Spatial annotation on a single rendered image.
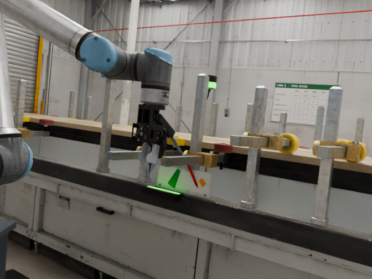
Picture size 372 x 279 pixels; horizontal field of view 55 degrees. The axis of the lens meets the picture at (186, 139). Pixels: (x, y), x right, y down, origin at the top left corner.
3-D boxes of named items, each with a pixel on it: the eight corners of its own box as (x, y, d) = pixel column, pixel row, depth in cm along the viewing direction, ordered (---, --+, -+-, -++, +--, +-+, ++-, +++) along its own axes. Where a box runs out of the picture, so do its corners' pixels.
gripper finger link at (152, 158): (140, 172, 109) (143, 143, 109) (152, 171, 114) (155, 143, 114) (148, 174, 108) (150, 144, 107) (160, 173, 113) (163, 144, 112)
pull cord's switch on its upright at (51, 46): (47, 134, 370) (56, 26, 364) (39, 132, 378) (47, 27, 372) (53, 134, 376) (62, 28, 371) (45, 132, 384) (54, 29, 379)
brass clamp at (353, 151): (356, 161, 107) (358, 145, 107) (310, 155, 114) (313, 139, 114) (360, 161, 112) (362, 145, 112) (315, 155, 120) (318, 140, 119)
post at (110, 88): (102, 173, 168) (111, 77, 166) (95, 171, 171) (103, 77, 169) (109, 172, 172) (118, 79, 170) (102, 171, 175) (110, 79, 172)
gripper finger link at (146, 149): (132, 171, 111) (135, 141, 111) (145, 170, 116) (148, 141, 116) (140, 172, 109) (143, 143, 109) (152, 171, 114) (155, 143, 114)
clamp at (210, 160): (210, 168, 136) (211, 154, 135) (181, 162, 143) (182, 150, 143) (217, 167, 140) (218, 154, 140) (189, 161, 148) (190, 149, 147)
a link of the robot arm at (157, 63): (146, 51, 116) (176, 53, 114) (143, 90, 116) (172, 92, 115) (138, 45, 106) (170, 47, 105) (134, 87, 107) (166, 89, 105)
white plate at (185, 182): (208, 199, 135) (211, 173, 135) (155, 186, 150) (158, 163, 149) (209, 199, 136) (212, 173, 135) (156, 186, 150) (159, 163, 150)
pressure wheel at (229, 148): (225, 171, 148) (227, 144, 147) (208, 168, 153) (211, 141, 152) (233, 170, 155) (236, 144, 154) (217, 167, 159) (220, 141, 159)
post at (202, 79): (192, 195, 141) (205, 73, 138) (185, 193, 143) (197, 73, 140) (196, 194, 144) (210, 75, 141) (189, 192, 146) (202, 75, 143)
